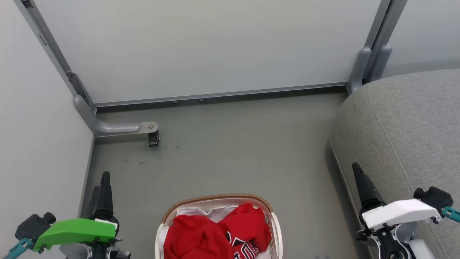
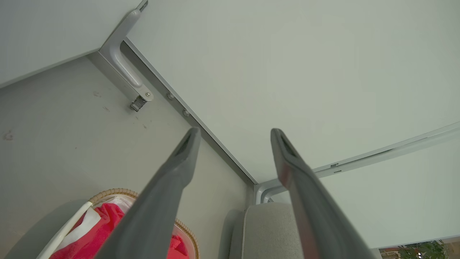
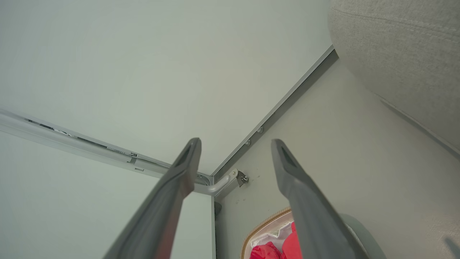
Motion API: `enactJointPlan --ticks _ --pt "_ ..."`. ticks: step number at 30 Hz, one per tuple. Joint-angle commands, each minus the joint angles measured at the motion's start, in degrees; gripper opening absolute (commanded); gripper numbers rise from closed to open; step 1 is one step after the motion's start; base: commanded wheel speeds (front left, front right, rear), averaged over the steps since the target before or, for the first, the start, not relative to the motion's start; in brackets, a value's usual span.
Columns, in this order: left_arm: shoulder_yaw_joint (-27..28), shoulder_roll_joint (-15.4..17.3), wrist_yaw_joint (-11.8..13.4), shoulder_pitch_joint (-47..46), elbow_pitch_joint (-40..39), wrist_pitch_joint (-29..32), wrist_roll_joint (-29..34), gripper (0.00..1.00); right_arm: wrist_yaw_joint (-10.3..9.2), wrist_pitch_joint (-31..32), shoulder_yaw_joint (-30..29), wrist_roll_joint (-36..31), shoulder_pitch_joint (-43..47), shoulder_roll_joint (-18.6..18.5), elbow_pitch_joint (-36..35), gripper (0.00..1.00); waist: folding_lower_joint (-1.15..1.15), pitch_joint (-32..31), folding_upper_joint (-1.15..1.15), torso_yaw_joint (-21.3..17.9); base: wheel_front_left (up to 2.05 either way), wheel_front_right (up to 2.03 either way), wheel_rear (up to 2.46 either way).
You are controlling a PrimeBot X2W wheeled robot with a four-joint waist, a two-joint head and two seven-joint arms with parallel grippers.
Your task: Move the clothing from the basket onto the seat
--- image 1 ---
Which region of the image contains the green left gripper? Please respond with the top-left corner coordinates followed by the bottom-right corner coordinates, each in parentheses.
top-left (33, 171), bottom-right (132, 259)

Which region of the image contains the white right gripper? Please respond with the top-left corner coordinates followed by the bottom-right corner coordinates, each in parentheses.
top-left (351, 162), bottom-right (443, 259)

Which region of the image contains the red garment white hem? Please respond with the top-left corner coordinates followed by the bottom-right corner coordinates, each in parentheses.
top-left (163, 214), bottom-right (235, 259)

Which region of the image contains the red garment large black lettering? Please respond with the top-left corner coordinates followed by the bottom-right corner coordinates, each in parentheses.
top-left (217, 203), bottom-right (272, 259)

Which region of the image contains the grey fabric sofa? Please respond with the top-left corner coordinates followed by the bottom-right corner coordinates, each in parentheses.
top-left (330, 68), bottom-right (460, 259)

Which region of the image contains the grey partition foot tube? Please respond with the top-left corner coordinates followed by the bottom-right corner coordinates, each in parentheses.
top-left (73, 94), bottom-right (159, 138)

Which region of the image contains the white laundry basket brown rim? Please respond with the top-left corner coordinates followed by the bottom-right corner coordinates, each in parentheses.
top-left (155, 194), bottom-right (284, 259)

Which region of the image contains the white partition panel beside caster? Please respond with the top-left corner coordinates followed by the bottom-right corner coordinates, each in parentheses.
top-left (0, 0), bottom-right (95, 259)

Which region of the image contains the white cloth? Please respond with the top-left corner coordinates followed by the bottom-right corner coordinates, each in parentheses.
top-left (175, 205), bottom-right (268, 224)

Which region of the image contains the wide white partition panel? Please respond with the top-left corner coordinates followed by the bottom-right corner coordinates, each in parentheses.
top-left (34, 0), bottom-right (382, 107)

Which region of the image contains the grey double partition post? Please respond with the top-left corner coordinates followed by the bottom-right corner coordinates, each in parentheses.
top-left (346, 0), bottom-right (409, 95)

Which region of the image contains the grey partition post with bracket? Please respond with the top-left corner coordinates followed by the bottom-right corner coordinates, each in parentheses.
top-left (14, 0), bottom-right (97, 113)

